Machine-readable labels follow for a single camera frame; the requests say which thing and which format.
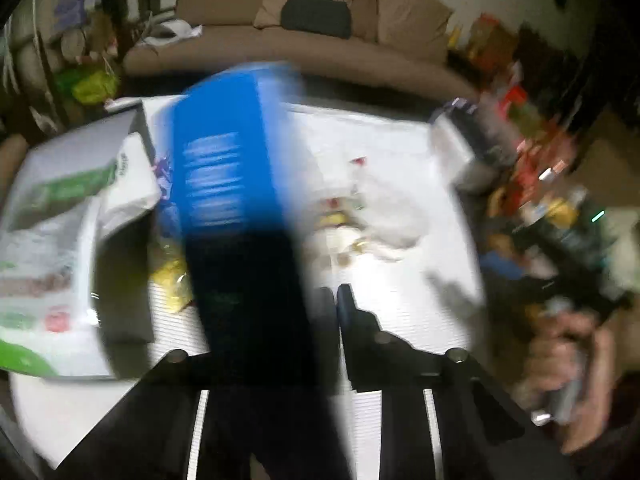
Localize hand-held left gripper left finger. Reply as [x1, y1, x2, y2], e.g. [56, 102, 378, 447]
[55, 349, 216, 480]

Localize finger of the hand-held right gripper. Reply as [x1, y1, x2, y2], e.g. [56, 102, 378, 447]
[480, 247, 531, 281]

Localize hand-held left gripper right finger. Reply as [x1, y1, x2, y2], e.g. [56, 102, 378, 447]
[336, 284, 576, 480]

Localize clear plastic bag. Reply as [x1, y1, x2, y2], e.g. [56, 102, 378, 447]
[310, 155, 431, 271]

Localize blue and white box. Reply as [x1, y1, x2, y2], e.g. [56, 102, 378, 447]
[170, 62, 353, 480]

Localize person's right forearm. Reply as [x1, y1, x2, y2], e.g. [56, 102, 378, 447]
[565, 370, 640, 480]

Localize person's right hand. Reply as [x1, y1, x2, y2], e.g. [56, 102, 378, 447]
[515, 310, 621, 453]

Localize yellow snack packet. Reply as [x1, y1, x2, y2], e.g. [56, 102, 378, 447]
[150, 240, 196, 311]

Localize grey and black box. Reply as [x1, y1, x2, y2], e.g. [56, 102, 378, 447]
[430, 100, 521, 193]

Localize white pouch with green label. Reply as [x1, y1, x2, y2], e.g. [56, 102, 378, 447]
[0, 132, 161, 378]

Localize purple patterned packet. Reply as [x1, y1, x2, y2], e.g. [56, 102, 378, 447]
[152, 155, 176, 201]

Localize orange and red box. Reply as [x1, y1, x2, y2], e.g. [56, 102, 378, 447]
[465, 12, 518, 68]

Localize brown sofa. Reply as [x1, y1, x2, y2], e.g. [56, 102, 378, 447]
[122, 0, 481, 101]

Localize yellow-green bag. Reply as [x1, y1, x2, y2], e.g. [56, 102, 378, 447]
[55, 67, 121, 106]

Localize dark cushion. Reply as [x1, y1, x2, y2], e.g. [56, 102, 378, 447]
[281, 0, 353, 38]

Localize white cloth item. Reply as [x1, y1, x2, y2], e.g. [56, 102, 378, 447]
[142, 19, 203, 43]

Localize stack of blue boxes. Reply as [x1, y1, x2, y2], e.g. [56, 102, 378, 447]
[52, 0, 101, 26]

